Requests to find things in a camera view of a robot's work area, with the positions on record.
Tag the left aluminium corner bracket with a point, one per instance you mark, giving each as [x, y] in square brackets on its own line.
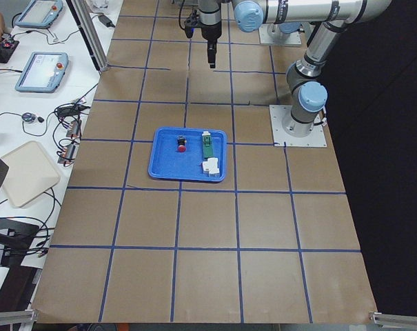
[26, 316]

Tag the black usb hub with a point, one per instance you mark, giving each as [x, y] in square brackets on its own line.
[70, 110]

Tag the upper small circuit module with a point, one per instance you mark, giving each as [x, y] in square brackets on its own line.
[74, 129]

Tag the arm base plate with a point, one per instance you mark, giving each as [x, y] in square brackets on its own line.
[267, 37]
[315, 139]

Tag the lower teach pendant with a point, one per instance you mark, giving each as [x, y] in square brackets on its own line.
[43, 72]

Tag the upper teach pendant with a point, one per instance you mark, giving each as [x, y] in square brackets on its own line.
[39, 14]

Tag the aluminium corner bracket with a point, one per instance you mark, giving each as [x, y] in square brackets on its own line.
[393, 320]
[26, 316]

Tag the small circuit module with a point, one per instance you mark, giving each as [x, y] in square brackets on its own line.
[74, 129]
[67, 154]

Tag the red emergency stop button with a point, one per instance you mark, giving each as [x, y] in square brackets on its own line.
[181, 143]

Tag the green terminal block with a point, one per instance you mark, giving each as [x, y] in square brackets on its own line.
[207, 148]

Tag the blue plastic tray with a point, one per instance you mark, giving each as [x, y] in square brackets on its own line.
[167, 163]

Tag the black power adapter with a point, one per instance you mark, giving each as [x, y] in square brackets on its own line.
[106, 21]

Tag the beige plastic tray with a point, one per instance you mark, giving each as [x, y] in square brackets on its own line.
[31, 172]

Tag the black camera stand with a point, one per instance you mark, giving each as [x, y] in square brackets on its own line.
[16, 236]

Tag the black control box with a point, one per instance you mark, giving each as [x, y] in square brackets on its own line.
[7, 48]

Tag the teach pendant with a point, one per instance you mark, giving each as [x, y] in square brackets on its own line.
[39, 14]
[43, 72]

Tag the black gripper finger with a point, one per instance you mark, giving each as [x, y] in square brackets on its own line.
[211, 53]

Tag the round silver puck device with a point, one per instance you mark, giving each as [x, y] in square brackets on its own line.
[28, 117]

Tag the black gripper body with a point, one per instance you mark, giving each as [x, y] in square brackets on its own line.
[211, 32]

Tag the lower small circuit module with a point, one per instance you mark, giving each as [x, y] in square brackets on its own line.
[67, 154]

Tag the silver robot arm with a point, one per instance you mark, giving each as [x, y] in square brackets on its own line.
[333, 17]
[286, 30]

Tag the white circuit breaker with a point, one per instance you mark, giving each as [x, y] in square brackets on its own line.
[210, 167]

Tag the right aluminium corner bracket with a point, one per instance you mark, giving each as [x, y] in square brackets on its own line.
[393, 320]

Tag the aluminium frame post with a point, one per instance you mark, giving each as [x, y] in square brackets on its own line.
[86, 27]

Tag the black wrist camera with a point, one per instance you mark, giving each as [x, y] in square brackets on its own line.
[191, 23]

